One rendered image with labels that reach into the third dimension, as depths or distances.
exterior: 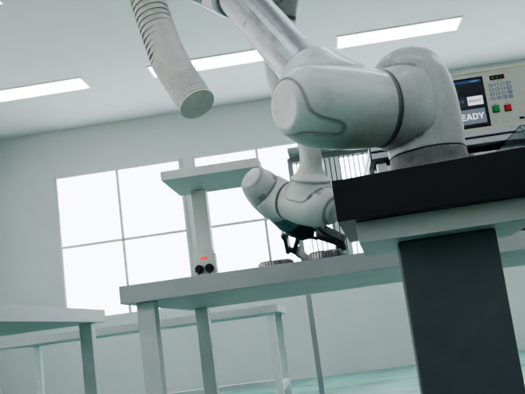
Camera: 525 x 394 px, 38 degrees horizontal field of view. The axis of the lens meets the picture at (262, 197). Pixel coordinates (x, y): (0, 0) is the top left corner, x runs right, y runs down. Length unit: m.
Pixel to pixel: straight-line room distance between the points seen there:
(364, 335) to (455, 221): 7.35
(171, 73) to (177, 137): 5.85
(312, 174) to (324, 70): 0.54
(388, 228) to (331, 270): 0.68
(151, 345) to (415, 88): 1.06
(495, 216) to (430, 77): 0.31
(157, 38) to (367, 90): 2.12
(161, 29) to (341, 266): 1.75
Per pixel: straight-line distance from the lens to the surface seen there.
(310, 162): 1.90
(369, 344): 8.70
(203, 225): 3.03
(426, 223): 1.37
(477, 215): 1.38
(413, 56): 1.53
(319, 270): 2.03
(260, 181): 1.96
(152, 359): 2.12
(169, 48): 3.39
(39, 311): 2.52
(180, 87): 3.25
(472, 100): 2.56
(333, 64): 1.44
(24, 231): 9.50
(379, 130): 1.43
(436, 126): 1.49
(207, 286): 2.06
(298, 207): 1.89
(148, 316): 2.12
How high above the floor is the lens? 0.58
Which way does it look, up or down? 10 degrees up
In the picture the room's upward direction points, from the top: 8 degrees counter-clockwise
